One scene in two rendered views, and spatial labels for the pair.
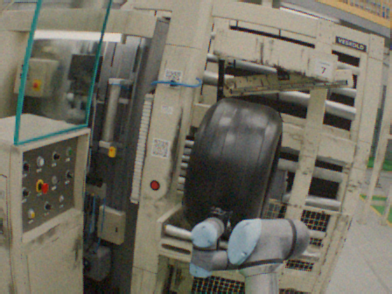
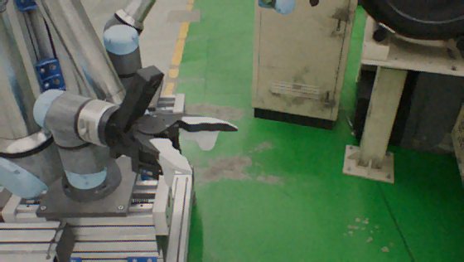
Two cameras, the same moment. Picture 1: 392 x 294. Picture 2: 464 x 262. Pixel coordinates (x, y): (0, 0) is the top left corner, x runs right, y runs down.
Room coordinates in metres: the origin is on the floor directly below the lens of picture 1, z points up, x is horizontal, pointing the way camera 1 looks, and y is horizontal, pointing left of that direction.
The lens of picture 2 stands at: (1.30, -1.66, 1.41)
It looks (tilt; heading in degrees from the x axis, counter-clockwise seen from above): 35 degrees down; 94
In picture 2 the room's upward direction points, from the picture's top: straight up
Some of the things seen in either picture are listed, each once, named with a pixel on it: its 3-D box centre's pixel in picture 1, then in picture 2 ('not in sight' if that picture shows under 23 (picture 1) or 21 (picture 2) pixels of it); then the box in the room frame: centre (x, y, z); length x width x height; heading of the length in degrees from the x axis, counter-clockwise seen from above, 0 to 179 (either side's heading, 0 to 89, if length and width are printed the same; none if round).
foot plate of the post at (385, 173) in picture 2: not in sight; (369, 161); (1.96, 0.12, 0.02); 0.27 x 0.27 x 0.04; 76
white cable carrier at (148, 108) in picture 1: (143, 149); not in sight; (1.96, 0.21, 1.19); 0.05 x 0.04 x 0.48; 166
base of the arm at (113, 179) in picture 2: not in sight; (89, 167); (0.88, -0.91, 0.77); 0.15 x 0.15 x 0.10
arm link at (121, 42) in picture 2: not in sight; (122, 48); (0.84, -0.41, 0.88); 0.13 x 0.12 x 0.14; 111
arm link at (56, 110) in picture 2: not in sight; (70, 115); (0.97, -1.09, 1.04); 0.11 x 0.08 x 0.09; 159
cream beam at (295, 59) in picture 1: (279, 55); not in sight; (2.18, -0.32, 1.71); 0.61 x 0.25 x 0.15; 76
